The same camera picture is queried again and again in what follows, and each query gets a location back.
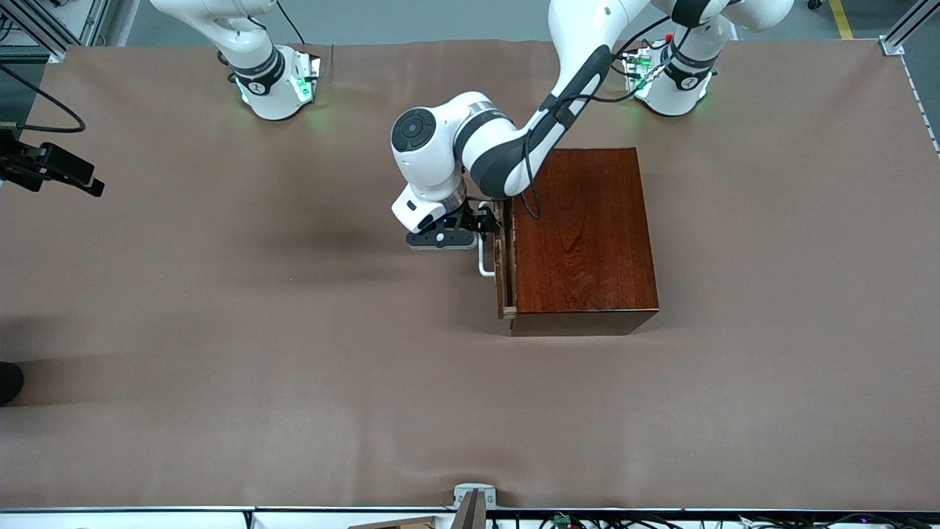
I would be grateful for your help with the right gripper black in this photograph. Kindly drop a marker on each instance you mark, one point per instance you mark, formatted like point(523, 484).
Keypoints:
point(16, 163)

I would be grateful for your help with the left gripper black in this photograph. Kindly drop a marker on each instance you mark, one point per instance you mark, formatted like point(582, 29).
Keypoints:
point(471, 217)

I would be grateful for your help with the light wooden drawer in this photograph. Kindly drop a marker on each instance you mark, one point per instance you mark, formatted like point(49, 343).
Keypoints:
point(504, 279)

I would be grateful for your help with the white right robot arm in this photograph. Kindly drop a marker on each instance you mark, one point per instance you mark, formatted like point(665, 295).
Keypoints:
point(257, 73)

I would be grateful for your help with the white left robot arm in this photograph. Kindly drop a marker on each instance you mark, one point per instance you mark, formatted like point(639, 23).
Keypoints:
point(433, 147)

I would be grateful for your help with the dark red wooden cabinet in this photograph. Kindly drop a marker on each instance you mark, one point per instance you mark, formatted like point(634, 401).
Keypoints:
point(587, 235)

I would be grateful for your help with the black round object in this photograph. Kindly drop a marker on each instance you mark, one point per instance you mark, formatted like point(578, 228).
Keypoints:
point(7, 382)

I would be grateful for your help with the brown table cover sheet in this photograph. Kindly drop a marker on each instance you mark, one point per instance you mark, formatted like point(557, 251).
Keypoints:
point(220, 404)

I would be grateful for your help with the aluminium frame post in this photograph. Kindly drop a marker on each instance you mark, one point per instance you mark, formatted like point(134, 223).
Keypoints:
point(92, 18)
point(899, 37)

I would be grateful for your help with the white table edge rail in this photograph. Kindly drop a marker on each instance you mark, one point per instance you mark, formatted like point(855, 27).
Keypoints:
point(147, 520)

